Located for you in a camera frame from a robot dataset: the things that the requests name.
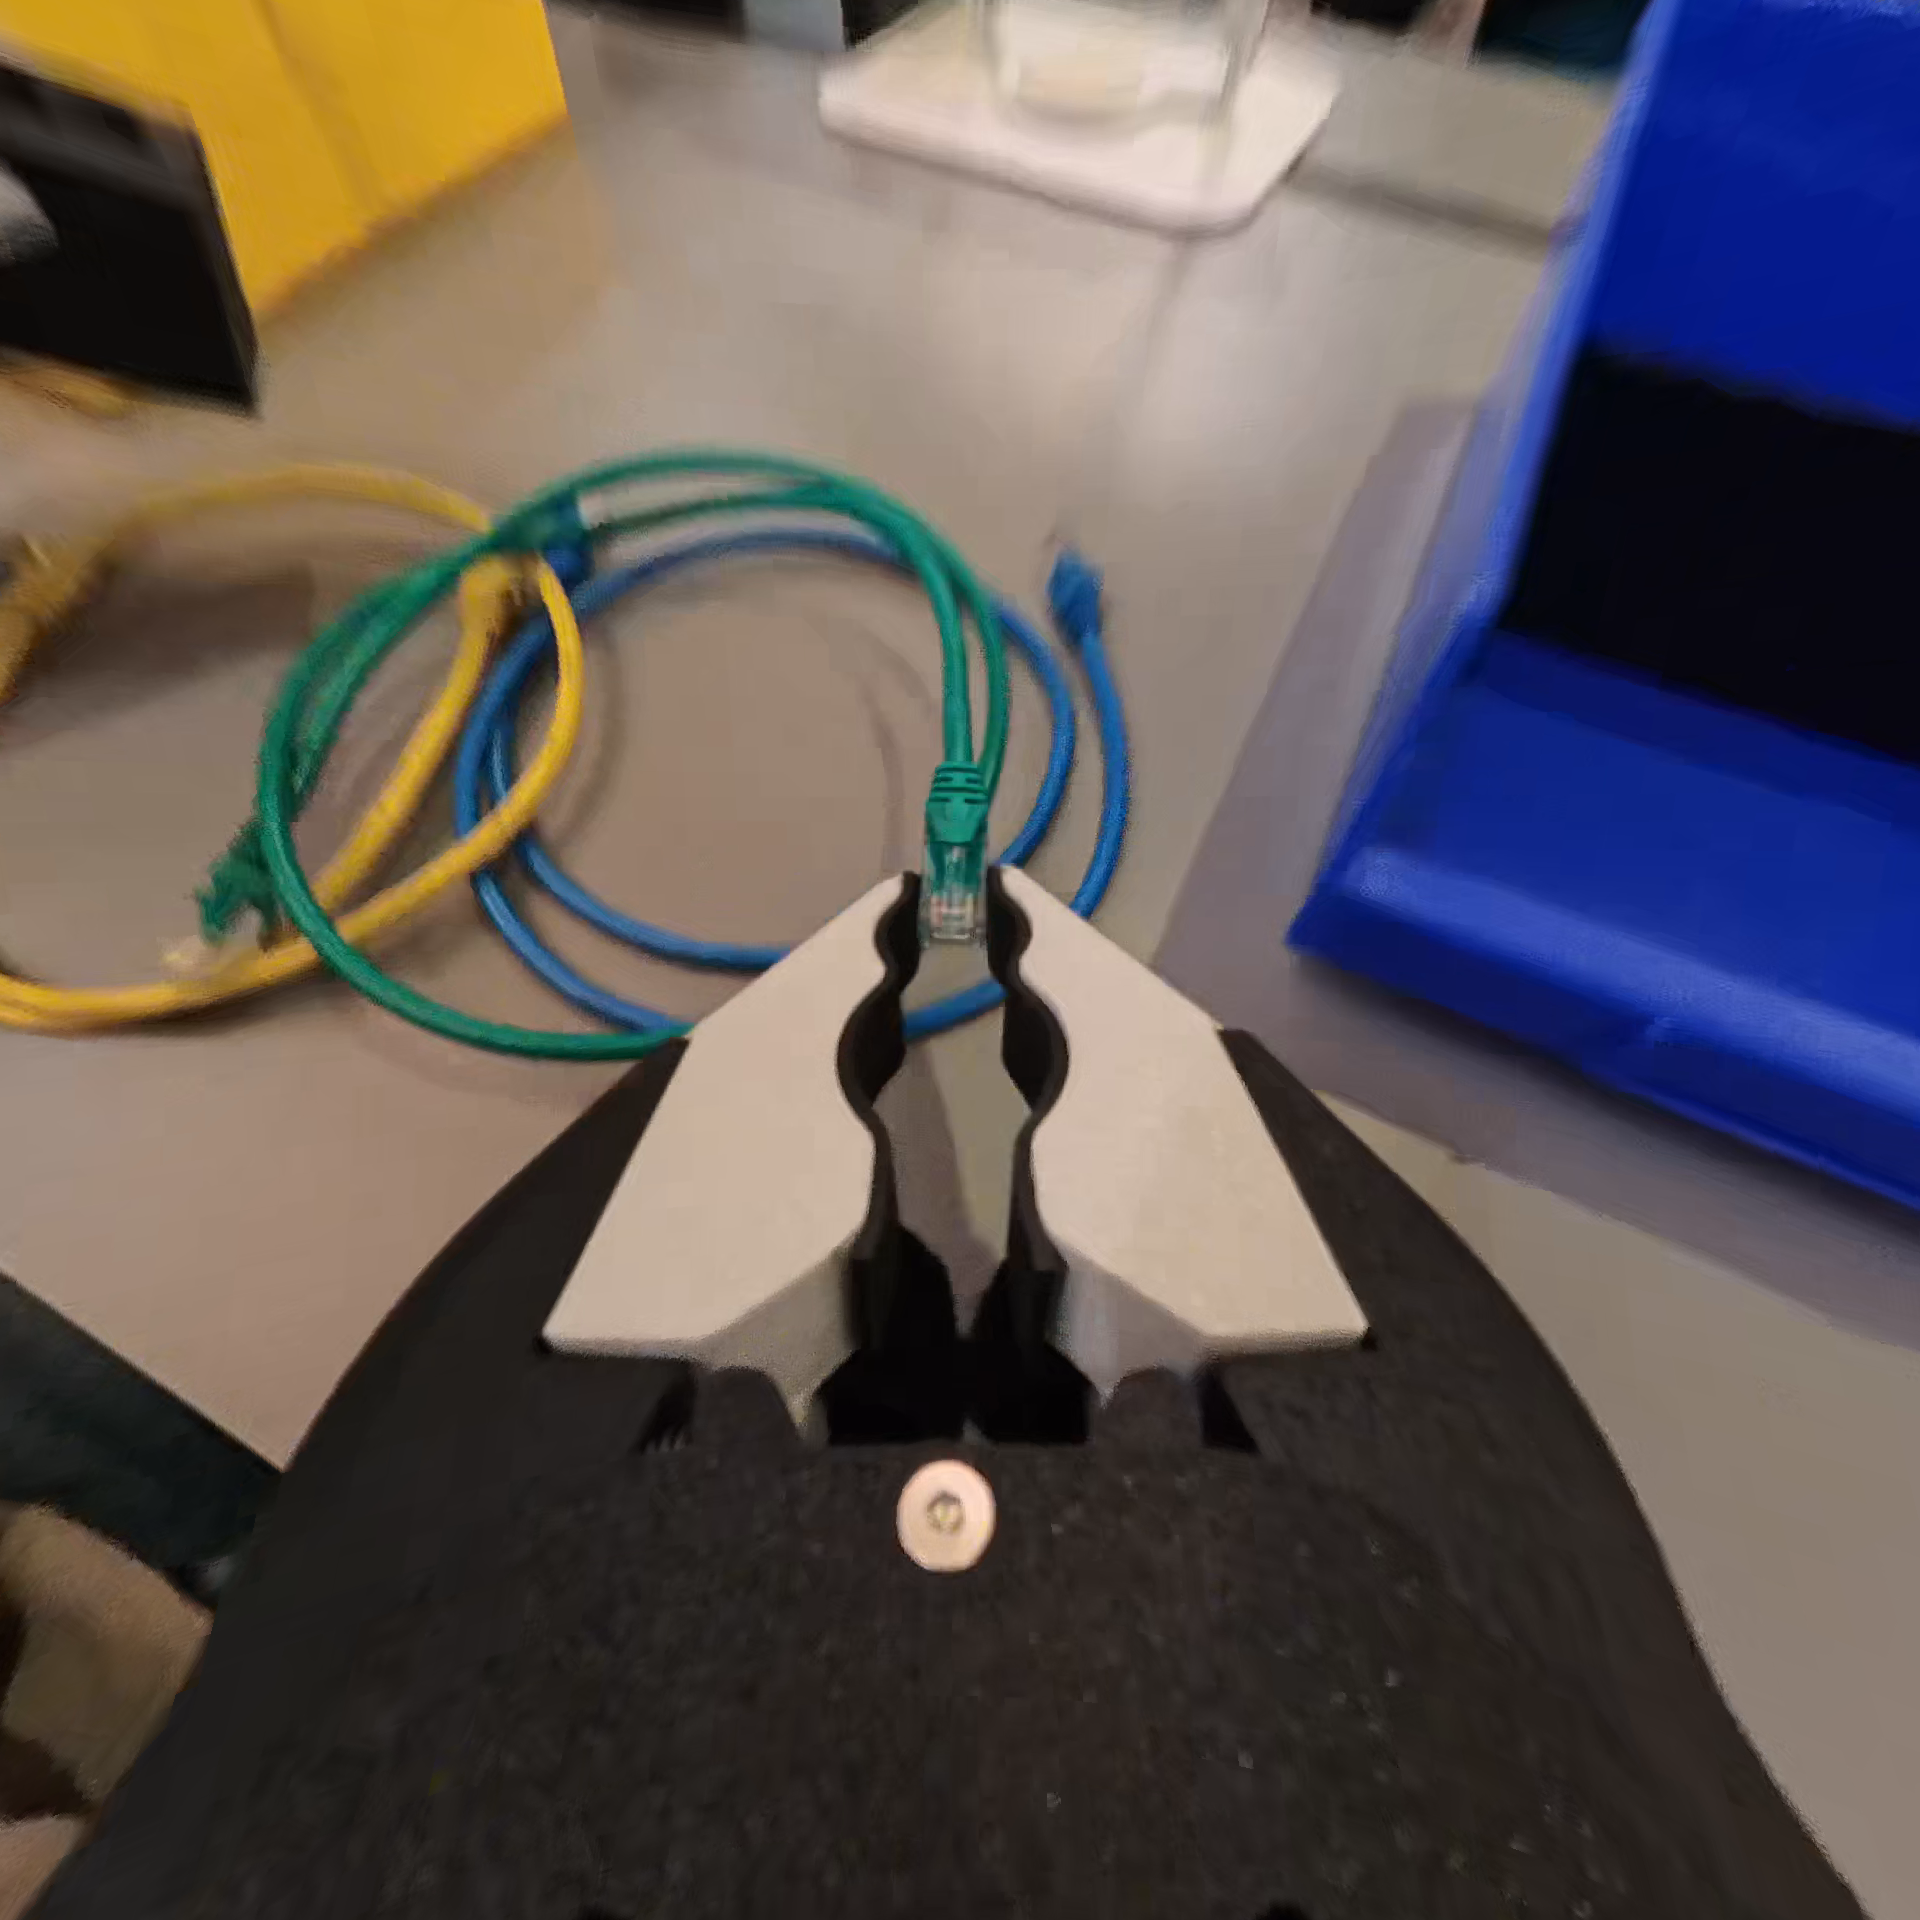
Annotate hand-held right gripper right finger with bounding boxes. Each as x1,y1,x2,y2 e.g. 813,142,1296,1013
966,865,1370,1447

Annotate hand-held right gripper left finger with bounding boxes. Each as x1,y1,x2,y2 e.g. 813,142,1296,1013
542,875,962,1447

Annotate green ethernet cable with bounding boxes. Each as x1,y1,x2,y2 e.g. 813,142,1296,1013
194,450,1012,1065

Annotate yellow ethernet cable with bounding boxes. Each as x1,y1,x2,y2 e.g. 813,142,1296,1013
0,465,588,1034

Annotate blue plastic bin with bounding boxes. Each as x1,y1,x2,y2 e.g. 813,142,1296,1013
1286,0,1920,1213

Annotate blue ethernet cable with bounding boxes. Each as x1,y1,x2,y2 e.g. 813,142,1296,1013
453,516,1132,1048

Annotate black ethernet switch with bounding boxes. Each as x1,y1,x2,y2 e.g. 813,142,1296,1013
0,56,260,418

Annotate yellow plastic bin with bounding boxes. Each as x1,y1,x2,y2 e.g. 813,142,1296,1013
0,0,571,321

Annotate person's blue jeans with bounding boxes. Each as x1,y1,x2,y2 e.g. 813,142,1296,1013
0,1272,289,1597

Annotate person's beige jacket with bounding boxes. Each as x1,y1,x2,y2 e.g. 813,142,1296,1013
0,1504,216,1871

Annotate black bin divider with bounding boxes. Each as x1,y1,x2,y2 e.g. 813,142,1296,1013
1496,342,1920,770

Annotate wooden stand white base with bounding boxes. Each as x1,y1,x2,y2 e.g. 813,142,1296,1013
815,0,1347,238

